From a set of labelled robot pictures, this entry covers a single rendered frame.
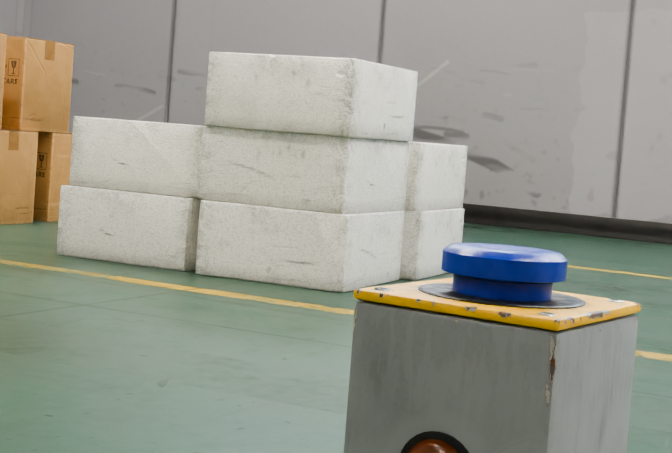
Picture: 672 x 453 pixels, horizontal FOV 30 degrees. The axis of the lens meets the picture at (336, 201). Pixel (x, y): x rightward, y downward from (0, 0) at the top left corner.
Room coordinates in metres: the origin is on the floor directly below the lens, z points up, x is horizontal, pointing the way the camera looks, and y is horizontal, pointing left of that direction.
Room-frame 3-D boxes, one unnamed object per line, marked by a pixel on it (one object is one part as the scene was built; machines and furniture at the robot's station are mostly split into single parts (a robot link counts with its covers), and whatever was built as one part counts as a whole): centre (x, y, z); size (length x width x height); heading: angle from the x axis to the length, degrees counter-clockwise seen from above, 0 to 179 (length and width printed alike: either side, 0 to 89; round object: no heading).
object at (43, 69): (4.21, 1.11, 0.45); 0.30 x 0.24 x 0.30; 62
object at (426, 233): (3.51, -0.12, 0.09); 0.39 x 0.39 x 0.18; 67
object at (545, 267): (0.40, -0.06, 0.32); 0.04 x 0.04 x 0.02
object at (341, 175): (3.15, 0.08, 0.27); 0.39 x 0.39 x 0.18; 65
